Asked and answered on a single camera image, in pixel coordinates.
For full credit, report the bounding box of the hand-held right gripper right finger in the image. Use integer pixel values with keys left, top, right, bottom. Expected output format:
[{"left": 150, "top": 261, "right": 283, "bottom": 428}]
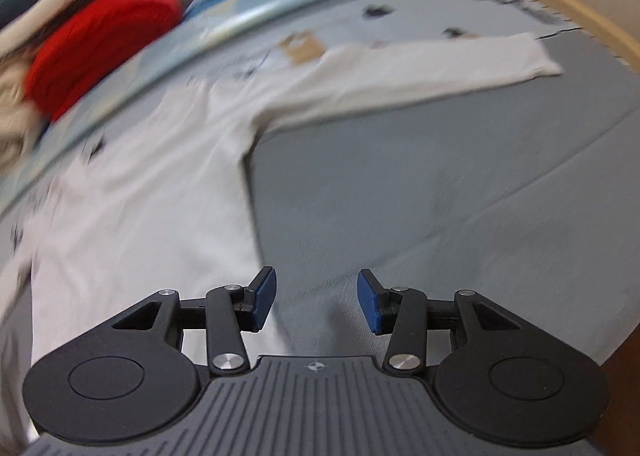
[{"left": 357, "top": 268, "right": 522, "bottom": 375}]

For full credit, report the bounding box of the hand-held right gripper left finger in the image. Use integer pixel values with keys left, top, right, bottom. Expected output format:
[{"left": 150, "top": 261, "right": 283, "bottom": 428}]
[{"left": 112, "top": 266, "right": 277, "bottom": 378}]

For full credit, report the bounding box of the white long-sleeve shirt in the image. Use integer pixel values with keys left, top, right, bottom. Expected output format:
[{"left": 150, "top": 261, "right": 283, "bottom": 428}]
[{"left": 0, "top": 31, "right": 566, "bottom": 448}]

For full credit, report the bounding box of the grey mat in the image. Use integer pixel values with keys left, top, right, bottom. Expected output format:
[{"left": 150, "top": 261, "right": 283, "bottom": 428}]
[{"left": 244, "top": 23, "right": 640, "bottom": 373}]

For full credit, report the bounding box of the deer print bedsheet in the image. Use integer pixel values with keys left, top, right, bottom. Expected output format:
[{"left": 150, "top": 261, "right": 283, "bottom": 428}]
[{"left": 0, "top": 0, "right": 581, "bottom": 242}]

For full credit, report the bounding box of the red knitted garment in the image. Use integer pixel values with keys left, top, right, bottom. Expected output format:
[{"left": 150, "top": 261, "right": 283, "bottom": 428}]
[{"left": 25, "top": 0, "right": 183, "bottom": 123}]

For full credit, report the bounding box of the beige cloth pile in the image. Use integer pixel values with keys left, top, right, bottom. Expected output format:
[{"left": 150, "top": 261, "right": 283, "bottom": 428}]
[{"left": 0, "top": 0, "right": 118, "bottom": 172}]

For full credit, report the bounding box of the wooden bed frame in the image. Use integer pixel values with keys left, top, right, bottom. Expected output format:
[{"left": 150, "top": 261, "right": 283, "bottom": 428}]
[{"left": 457, "top": 0, "right": 640, "bottom": 69}]

